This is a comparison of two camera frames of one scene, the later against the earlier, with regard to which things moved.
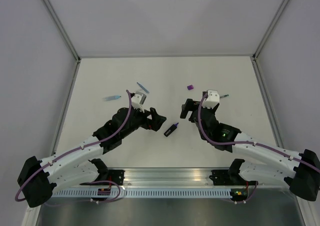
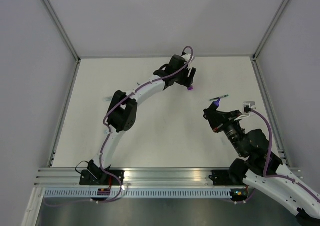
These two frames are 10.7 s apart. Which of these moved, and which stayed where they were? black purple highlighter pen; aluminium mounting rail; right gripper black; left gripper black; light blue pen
Moved: left gripper black; black purple highlighter pen; right gripper black
Stayed: aluminium mounting rail; light blue pen
